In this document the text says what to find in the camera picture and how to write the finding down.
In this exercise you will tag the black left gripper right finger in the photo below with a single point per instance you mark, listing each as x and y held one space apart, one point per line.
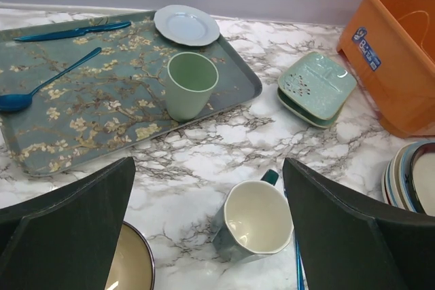
348 240

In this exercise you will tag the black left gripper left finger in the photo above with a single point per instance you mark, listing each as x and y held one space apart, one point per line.
66 238

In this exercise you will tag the watermelon pattern white plate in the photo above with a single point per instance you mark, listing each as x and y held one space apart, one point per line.
404 169

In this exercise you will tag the red rimmed beige plate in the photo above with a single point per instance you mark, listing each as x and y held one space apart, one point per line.
421 179

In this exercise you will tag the cream pink branch plate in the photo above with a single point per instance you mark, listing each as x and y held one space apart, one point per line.
393 181

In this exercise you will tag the orange plastic bin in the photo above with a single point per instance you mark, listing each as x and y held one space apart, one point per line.
390 45

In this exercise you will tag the blue metal fork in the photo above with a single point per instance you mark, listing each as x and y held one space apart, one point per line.
299 274

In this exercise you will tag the dark rimmed beige bowl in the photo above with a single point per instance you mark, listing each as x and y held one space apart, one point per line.
133 265

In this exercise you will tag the blue rimmed bottom plate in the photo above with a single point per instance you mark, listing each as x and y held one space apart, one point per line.
385 195

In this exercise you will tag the grey mug white inside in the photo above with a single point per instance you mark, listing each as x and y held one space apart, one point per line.
253 222

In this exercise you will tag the lower teal rectangular dish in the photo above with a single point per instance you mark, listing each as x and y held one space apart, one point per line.
305 115

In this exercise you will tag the teal rectangular dish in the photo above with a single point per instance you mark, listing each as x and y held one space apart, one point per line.
318 85
305 115

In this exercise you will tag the floral teal serving tray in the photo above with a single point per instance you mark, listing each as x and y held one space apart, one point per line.
110 102

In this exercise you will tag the blue metal spoon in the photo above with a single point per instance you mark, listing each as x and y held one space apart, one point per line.
18 102

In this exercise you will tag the upper teal rectangular dish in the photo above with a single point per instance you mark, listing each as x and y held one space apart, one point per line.
318 85

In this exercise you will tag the green plastic cup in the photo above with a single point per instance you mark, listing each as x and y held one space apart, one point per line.
191 78

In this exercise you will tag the blue metal knife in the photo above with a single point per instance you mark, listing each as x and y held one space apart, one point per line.
74 32

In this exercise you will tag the light blue scalloped plate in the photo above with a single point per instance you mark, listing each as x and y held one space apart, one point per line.
186 25

